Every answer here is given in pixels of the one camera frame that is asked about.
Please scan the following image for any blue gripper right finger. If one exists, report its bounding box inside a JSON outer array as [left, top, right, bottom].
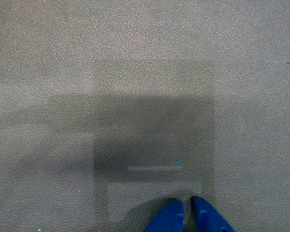
[[190, 195, 235, 232]]

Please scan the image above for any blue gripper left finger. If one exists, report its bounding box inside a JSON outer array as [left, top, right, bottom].
[[143, 198, 185, 232]]

